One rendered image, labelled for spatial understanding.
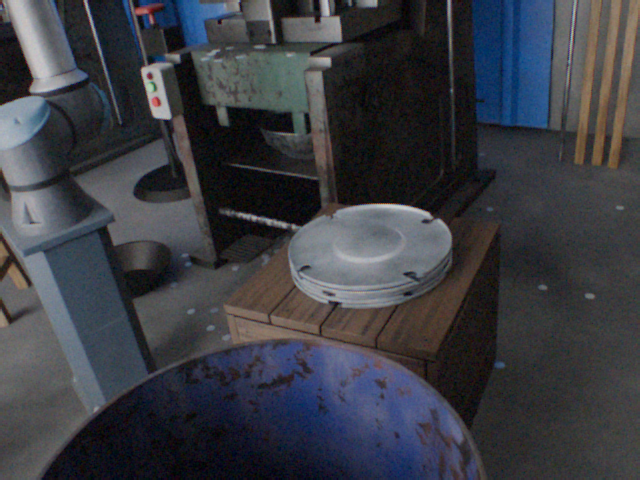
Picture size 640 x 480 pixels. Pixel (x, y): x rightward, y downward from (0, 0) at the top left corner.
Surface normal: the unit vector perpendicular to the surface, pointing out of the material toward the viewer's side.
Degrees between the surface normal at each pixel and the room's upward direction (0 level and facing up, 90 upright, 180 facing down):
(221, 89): 90
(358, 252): 0
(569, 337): 0
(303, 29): 90
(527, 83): 90
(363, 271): 0
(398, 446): 88
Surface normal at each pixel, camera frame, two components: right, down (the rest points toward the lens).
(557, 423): -0.12, -0.87
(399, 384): -0.75, 0.37
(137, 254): -0.13, -0.20
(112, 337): 0.62, 0.32
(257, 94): -0.57, 0.46
